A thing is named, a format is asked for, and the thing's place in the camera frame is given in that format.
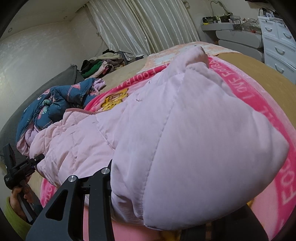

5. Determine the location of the grey wall-mounted desk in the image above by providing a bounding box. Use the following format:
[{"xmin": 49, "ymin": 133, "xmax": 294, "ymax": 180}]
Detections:
[{"xmin": 201, "ymin": 23, "xmax": 264, "ymax": 63}]

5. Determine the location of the white drawer cabinet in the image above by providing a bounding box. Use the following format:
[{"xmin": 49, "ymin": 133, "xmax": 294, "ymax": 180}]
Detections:
[{"xmin": 258, "ymin": 16, "xmax": 296, "ymax": 84}]

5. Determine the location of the tan bed sheet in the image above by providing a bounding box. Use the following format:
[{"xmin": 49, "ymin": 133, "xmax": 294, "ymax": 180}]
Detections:
[{"xmin": 28, "ymin": 53, "xmax": 296, "ymax": 195}]

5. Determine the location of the pink quilted jacket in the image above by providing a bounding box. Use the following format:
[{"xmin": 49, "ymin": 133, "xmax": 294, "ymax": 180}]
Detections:
[{"xmin": 28, "ymin": 45, "xmax": 291, "ymax": 232}]

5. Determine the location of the peach patterned bed cover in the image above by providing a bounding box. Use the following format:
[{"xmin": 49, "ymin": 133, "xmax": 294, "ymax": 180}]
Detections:
[{"xmin": 137, "ymin": 41, "xmax": 239, "ymax": 74}]

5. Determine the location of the person's left hand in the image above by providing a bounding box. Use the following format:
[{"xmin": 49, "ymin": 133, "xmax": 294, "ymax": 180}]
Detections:
[{"xmin": 9, "ymin": 176, "xmax": 35, "ymax": 219}]

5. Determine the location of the pink football fleece blanket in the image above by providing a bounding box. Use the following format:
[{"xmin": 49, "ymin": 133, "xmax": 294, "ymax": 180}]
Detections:
[{"xmin": 39, "ymin": 55, "xmax": 296, "ymax": 241}]

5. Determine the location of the striped beige curtain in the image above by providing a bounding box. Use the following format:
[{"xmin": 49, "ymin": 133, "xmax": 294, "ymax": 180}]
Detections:
[{"xmin": 87, "ymin": 1, "xmax": 199, "ymax": 58}]

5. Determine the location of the grey pillow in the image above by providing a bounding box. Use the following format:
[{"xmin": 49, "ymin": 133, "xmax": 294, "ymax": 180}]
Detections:
[{"xmin": 0, "ymin": 64, "xmax": 85, "ymax": 163}]

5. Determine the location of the green sleeve forearm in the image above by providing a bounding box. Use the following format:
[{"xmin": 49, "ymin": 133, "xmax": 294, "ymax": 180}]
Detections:
[{"xmin": 4, "ymin": 197, "xmax": 32, "ymax": 240}]

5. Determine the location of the blue floral duvet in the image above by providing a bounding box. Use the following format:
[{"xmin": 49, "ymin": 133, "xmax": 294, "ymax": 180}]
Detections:
[{"xmin": 16, "ymin": 78, "xmax": 106, "ymax": 156}]

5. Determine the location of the pile of assorted clothes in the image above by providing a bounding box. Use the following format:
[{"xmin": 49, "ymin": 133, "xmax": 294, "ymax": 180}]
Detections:
[{"xmin": 80, "ymin": 50, "xmax": 144, "ymax": 79}]

